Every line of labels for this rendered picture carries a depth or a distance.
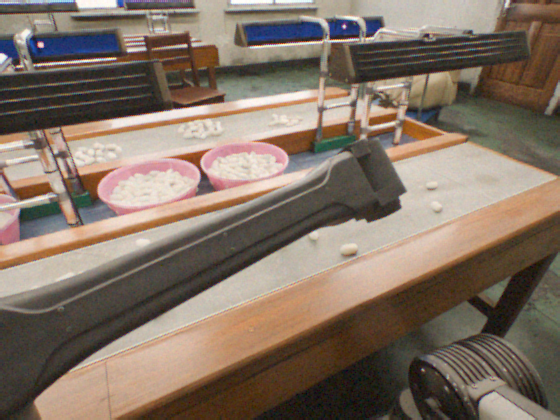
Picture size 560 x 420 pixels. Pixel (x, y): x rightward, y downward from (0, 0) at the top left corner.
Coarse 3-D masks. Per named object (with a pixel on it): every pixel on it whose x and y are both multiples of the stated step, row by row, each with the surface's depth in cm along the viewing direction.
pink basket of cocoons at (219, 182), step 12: (228, 144) 110; (240, 144) 111; (252, 144) 111; (264, 144) 110; (204, 156) 102; (216, 156) 107; (276, 156) 108; (204, 168) 95; (216, 180) 94; (228, 180) 90; (240, 180) 90; (252, 180) 90
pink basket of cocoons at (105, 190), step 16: (144, 160) 100; (160, 160) 101; (176, 160) 100; (112, 176) 93; (128, 176) 97; (192, 176) 97; (112, 192) 92; (192, 192) 89; (112, 208) 84; (128, 208) 79; (144, 208) 80
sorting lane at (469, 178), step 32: (416, 160) 107; (448, 160) 107; (480, 160) 107; (416, 192) 90; (448, 192) 90; (480, 192) 90; (512, 192) 90; (192, 224) 78; (352, 224) 78; (384, 224) 78; (416, 224) 78; (64, 256) 69; (96, 256) 69; (288, 256) 69; (320, 256) 69; (352, 256) 69; (0, 288) 61; (224, 288) 61; (256, 288) 61; (160, 320) 56; (192, 320) 56; (96, 352) 51
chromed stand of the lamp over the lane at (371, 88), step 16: (384, 32) 83; (400, 32) 79; (416, 32) 76; (432, 32) 87; (448, 32) 83; (464, 32) 80; (368, 96) 94; (368, 112) 97; (400, 112) 104; (368, 128) 101; (400, 128) 107
